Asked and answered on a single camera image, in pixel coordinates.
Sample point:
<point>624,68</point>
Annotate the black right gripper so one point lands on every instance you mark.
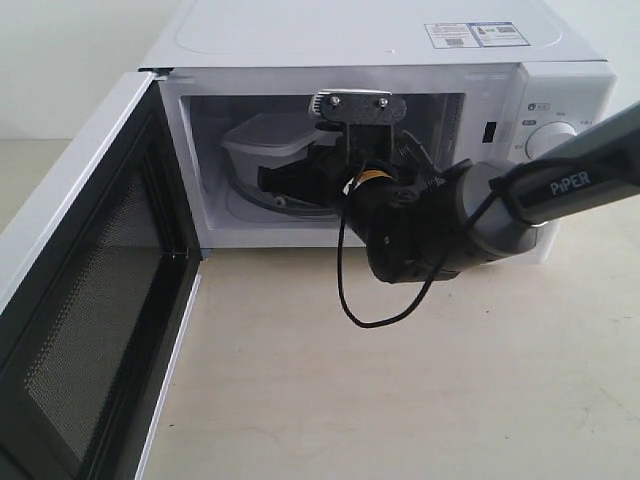
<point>324,173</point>

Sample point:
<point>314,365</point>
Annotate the white lidded plastic container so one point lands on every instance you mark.
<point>272,140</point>

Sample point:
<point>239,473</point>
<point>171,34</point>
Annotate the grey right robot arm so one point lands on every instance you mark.
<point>418,222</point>

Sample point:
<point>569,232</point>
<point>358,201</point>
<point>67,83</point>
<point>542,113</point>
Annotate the glass microwave turntable plate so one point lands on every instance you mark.
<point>278,203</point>

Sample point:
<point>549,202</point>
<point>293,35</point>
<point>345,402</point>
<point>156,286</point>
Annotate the white microwave oven body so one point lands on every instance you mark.
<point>221,63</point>

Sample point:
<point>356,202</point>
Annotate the microwave door with black window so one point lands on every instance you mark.
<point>99,270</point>

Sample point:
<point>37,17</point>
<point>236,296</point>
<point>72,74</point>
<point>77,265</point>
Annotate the blue white label sticker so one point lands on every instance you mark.
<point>475,35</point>

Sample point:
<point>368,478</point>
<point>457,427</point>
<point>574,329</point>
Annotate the upper white control knob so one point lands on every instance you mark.
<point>548,137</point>

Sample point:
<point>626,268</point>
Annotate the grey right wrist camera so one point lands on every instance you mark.
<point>366,120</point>

